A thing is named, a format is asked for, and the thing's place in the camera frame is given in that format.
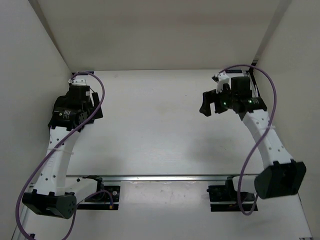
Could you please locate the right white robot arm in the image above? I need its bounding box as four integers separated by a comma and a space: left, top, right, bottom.
199, 73, 307, 200

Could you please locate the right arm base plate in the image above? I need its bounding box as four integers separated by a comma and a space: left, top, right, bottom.
206, 177, 256, 212

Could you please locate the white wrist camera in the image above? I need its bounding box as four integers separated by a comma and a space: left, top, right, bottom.
212, 72, 230, 94
68, 77, 88, 87

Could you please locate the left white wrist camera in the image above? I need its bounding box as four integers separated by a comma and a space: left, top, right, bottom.
68, 77, 88, 87

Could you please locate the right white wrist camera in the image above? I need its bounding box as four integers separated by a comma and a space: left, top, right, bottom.
212, 72, 230, 94

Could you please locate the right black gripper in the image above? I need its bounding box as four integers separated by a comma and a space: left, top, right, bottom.
199, 84, 237, 117

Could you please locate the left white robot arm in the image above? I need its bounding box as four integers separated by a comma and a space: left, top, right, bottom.
22, 84, 94, 219

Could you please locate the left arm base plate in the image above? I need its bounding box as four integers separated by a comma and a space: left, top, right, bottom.
77, 185, 121, 211

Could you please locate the aluminium front rail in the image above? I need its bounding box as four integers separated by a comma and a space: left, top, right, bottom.
65, 174, 263, 182

